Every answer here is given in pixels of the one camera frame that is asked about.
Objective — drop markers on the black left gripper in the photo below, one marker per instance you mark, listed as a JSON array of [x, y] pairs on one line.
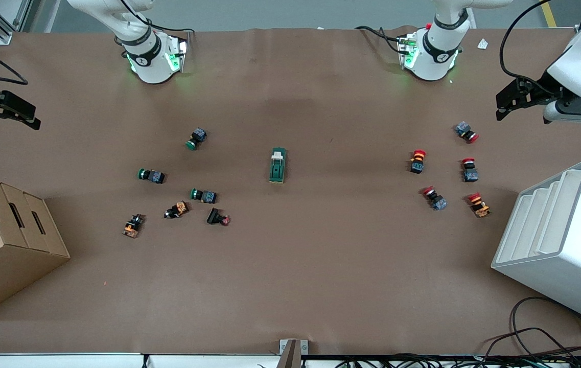
[[537, 90]]

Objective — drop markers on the red mushroom button orange block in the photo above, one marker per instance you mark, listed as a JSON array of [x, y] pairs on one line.
[[479, 205], [417, 161]]

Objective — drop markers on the white table edge rail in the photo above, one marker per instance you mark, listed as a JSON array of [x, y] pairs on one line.
[[65, 361]]

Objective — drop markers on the brown cardboard box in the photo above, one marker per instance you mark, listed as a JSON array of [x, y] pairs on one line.
[[4, 245]]

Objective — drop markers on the brown table covering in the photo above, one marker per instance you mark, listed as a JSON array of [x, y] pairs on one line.
[[290, 266]]

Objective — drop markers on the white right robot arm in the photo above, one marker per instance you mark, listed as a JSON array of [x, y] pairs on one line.
[[152, 61]]

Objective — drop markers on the green load switch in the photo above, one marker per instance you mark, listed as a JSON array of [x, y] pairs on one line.
[[278, 166]]

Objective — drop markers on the red mushroom button grey block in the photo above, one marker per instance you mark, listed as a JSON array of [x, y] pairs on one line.
[[469, 170], [466, 132], [435, 199]]

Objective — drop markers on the green push button grey block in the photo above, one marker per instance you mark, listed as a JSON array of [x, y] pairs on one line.
[[152, 176], [204, 196], [196, 138]]

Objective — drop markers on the white plastic sorting bin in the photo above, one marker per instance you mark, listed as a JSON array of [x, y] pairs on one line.
[[571, 255]]

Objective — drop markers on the black push button orange block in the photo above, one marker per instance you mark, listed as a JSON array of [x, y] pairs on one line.
[[133, 226], [177, 209]]

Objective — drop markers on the black push button red lens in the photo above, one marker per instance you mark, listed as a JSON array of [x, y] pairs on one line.
[[217, 216]]

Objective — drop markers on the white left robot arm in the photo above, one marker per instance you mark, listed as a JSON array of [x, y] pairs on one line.
[[441, 48]]

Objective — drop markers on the white paper scrap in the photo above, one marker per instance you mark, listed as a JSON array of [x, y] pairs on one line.
[[483, 44]]

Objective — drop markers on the grey metal bracket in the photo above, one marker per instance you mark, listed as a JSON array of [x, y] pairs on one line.
[[293, 352]]

